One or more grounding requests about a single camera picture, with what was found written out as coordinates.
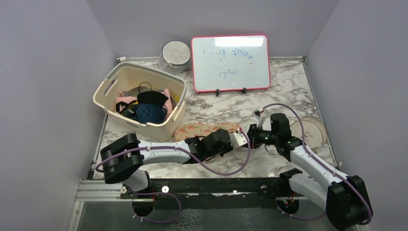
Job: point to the white round mesh container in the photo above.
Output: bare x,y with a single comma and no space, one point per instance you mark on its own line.
174,57

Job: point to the blue lace garment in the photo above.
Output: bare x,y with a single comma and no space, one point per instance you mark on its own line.
147,113

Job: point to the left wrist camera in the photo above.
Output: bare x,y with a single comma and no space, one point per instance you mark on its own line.
238,140

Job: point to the black bra in basket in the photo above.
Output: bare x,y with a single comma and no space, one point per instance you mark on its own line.
151,96

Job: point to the round white disc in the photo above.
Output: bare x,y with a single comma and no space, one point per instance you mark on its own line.
315,133

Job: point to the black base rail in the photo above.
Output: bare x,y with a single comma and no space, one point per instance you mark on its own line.
173,194

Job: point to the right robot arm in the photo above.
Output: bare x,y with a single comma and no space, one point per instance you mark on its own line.
343,198

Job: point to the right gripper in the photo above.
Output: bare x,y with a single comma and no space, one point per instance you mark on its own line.
253,135

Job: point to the floral mesh laundry bag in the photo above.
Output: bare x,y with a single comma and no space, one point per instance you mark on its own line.
192,130

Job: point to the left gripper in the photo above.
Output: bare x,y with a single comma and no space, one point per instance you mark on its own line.
229,148

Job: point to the pink garment in basket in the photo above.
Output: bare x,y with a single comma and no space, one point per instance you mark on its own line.
123,102

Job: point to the cream plastic laundry basket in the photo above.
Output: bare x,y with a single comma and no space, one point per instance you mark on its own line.
126,77

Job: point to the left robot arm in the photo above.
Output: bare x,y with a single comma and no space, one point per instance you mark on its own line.
122,159

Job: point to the pink framed whiteboard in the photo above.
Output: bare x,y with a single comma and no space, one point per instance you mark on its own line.
230,63

